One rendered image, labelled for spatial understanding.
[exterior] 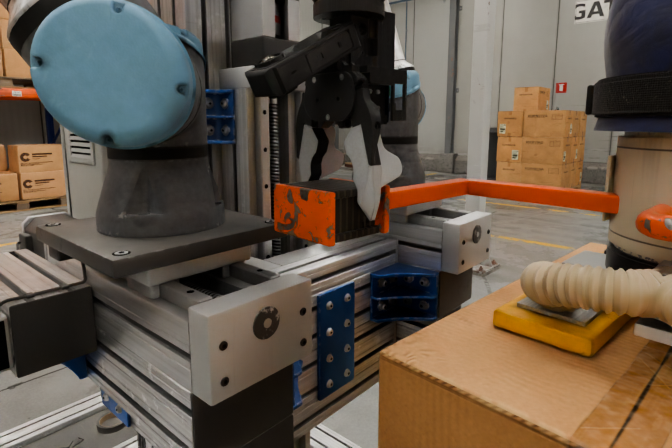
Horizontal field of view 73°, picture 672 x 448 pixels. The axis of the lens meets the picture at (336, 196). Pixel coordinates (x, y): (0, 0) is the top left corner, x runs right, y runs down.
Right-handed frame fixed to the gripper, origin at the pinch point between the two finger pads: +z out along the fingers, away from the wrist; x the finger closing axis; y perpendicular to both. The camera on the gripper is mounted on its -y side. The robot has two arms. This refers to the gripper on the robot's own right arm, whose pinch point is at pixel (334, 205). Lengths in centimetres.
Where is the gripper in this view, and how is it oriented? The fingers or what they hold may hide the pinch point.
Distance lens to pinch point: 47.2
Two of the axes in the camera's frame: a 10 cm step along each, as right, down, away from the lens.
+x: -6.9, -1.1, 7.2
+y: 7.2, -1.1, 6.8
